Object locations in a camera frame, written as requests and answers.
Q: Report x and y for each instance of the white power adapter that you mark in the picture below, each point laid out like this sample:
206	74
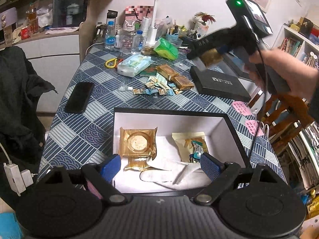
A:
18	180

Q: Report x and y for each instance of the black smartphone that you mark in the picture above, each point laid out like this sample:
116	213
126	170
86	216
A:
79	98

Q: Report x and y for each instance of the teal silver candy wrapper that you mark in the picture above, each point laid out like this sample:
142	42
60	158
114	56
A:
198	150

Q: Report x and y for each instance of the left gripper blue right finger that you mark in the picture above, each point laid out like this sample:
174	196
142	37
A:
222	177

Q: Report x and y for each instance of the black jacket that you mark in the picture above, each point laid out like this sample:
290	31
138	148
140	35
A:
22	133

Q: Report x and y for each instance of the small teal mesh basket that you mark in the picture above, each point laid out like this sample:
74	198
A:
174	40

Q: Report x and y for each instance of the yellow carabiner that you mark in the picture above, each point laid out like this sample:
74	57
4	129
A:
111	63

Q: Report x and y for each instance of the pink paper card far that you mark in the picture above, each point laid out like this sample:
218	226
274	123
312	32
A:
241	108

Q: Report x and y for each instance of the patterned blue tablecloth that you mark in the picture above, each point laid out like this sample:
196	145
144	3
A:
78	139

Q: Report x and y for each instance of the cream snack bag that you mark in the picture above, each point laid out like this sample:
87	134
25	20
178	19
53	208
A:
183	142

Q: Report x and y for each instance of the wooden chair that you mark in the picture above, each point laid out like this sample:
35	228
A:
286	116

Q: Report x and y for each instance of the small water bottle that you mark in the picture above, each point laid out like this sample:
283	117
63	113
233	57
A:
137	43
109	38

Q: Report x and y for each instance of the light blue wet wipes pack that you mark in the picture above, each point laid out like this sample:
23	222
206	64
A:
133	65

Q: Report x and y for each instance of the pink paper card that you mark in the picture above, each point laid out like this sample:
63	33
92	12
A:
241	108
252	125

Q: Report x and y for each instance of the open black gift box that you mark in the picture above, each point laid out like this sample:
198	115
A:
222	141

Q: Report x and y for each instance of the gold snack box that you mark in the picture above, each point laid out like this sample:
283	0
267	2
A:
211	57

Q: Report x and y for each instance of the small clear dropper bottle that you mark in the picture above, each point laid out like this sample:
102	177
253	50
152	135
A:
124	88

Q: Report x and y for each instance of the pink paper card near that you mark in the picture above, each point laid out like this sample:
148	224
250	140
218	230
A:
252	125

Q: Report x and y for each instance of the white bookshelf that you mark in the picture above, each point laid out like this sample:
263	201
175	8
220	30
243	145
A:
297	45

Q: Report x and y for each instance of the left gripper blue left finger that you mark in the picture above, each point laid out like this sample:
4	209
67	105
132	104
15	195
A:
99	178

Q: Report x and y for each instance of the black box lid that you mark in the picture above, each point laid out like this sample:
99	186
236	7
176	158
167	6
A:
213	83

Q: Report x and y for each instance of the person right hand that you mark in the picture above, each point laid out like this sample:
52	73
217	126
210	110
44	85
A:
302	79

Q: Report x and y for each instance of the gold mooncake packet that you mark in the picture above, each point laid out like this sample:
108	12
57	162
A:
182	82
166	71
137	143

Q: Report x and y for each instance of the green tissue pack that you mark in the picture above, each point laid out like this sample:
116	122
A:
165	49

